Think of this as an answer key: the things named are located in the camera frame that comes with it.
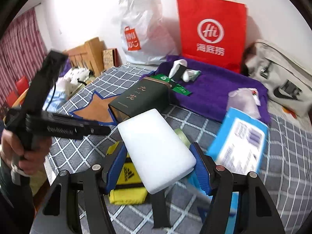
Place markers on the red paper bag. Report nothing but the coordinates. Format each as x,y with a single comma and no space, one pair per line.
212,12

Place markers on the grey checked cloth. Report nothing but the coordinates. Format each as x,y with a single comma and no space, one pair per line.
280,163

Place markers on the white green-tipped sock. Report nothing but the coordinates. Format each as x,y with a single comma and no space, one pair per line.
188,76

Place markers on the white sponge block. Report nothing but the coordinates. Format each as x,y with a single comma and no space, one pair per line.
156,146

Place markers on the red striped curtain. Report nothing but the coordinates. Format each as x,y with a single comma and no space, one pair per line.
24,48

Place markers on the white plastic shopping bag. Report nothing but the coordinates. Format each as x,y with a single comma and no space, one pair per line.
146,17

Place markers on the wooden headboard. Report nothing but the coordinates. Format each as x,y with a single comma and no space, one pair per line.
95,53

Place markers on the yellow pouch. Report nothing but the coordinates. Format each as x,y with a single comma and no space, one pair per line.
121,197

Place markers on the light blue cloth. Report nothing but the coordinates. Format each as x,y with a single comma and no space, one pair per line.
56,98

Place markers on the person's left hand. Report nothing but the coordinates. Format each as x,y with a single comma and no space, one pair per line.
14,143

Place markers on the green sachet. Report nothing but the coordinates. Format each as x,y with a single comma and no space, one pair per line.
181,90
162,78

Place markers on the translucent white plastic bag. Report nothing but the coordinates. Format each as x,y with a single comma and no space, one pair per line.
241,102

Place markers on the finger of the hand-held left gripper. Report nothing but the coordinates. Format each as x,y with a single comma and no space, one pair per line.
97,129

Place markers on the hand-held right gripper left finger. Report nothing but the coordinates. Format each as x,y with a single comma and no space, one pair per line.
117,168

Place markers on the white spotted pillow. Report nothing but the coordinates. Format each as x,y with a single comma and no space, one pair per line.
75,75

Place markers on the dark green tea box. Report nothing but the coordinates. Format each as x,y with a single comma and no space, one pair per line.
139,97

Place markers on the blue star patch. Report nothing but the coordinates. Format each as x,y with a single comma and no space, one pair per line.
192,182

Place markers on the grey waist bag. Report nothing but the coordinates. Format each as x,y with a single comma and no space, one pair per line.
275,63

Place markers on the brown star patch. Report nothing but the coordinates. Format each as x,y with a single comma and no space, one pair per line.
97,109

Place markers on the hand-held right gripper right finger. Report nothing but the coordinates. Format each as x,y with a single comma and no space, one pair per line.
199,170

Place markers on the person's left forearm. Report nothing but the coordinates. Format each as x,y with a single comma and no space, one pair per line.
12,199

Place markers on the red chair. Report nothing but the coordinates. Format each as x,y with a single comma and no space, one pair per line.
22,82

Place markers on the purple towel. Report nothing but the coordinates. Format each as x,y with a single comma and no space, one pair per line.
214,87

